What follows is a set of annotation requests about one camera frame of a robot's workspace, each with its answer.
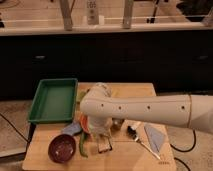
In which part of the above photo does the orange bowl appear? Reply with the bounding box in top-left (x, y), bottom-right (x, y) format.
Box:
top-left (79, 114), bottom-right (89, 134)

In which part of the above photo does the white eraser bar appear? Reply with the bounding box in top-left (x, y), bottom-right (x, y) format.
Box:
top-left (130, 121), bottom-right (142, 130)

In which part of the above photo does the metal spoon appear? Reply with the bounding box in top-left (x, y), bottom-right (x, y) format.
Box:
top-left (127, 126), bottom-right (160, 160)

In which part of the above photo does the black cable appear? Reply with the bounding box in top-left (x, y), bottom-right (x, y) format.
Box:
top-left (169, 129), bottom-right (198, 154)
top-left (0, 113), bottom-right (30, 144)

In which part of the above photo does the white paper cup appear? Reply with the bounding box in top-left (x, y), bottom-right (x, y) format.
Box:
top-left (103, 144), bottom-right (108, 153)

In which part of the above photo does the black cable right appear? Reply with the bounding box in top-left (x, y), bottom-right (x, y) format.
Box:
top-left (169, 129), bottom-right (198, 154)

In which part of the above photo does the blue folded cloth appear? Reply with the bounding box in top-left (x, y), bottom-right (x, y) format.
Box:
top-left (144, 124), bottom-right (165, 154)

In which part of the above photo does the green leafy vegetable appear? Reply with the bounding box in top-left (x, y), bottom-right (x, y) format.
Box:
top-left (76, 91), bottom-right (87, 103)

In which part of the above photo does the green chili pepper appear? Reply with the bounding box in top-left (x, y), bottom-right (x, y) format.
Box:
top-left (79, 131), bottom-right (88, 158)

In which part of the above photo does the blue sponge cloth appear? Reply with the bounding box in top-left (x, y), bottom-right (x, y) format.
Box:
top-left (62, 122), bottom-right (82, 136)

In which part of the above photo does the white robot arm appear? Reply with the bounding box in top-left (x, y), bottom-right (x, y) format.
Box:
top-left (80, 83), bottom-right (213, 134)

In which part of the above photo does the dark purple bowl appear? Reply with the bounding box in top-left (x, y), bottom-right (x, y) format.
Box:
top-left (48, 134), bottom-right (76, 163)

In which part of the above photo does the white remote on shelf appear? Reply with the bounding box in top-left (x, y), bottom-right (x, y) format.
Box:
top-left (86, 0), bottom-right (99, 25)

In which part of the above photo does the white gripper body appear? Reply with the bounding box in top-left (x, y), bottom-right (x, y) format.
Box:
top-left (87, 116), bottom-right (112, 139)

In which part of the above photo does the green plastic tray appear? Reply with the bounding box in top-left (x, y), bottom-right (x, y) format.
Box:
top-left (28, 78), bottom-right (78, 124)

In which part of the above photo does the small dark metal cup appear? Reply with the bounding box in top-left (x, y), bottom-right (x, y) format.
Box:
top-left (112, 119), bottom-right (124, 130)

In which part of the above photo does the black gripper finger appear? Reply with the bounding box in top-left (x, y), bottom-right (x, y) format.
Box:
top-left (96, 140), bottom-right (104, 154)
top-left (106, 137), bottom-right (113, 151)

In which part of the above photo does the black cable left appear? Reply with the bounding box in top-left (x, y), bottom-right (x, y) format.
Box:
top-left (0, 113), bottom-right (30, 144)

